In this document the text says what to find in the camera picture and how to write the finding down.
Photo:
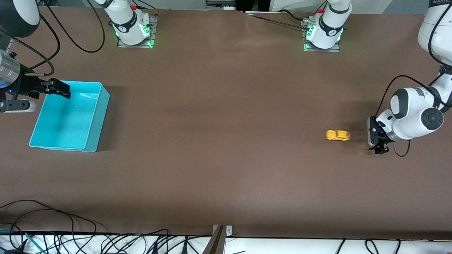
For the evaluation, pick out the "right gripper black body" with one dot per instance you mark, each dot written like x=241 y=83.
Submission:
x=25 y=85

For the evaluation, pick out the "yellow beetle toy car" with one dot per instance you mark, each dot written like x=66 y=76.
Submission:
x=338 y=135

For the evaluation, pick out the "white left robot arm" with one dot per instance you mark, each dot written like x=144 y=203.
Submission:
x=413 y=116

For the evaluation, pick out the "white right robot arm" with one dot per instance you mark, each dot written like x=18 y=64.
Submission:
x=127 y=24

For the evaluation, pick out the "teal plastic bin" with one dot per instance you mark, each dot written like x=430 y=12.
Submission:
x=67 y=120

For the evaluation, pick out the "grey power strip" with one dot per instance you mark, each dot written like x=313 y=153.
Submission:
x=220 y=3

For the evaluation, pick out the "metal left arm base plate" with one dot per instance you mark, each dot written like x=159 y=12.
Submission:
x=322 y=50

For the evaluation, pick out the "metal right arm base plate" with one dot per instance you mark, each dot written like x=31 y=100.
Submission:
x=152 y=31

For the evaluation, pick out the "metal clamp bracket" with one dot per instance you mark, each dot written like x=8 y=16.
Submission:
x=219 y=241

